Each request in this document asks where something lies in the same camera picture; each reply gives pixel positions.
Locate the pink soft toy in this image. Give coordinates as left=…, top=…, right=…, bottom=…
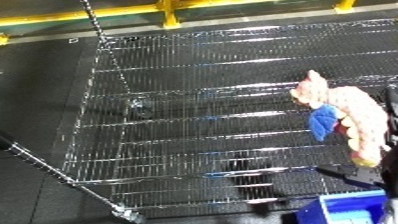
left=287, top=69, right=393, bottom=169

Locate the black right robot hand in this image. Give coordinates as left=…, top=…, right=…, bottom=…
left=314, top=84, right=398, bottom=214

